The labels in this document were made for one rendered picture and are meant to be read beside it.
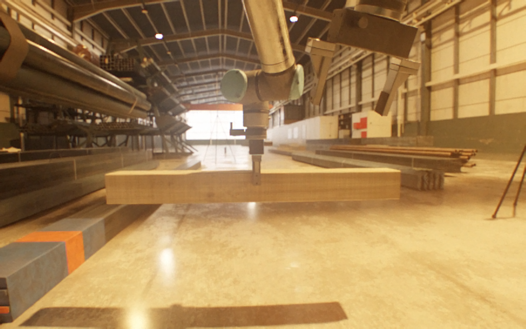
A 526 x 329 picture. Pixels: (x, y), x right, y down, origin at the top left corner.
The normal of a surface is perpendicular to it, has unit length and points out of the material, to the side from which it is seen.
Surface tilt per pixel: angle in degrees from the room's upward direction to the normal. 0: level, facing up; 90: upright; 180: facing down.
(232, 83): 90
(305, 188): 90
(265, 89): 112
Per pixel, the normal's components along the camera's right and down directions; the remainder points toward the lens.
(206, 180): 0.05, 0.08
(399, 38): 0.13, 0.47
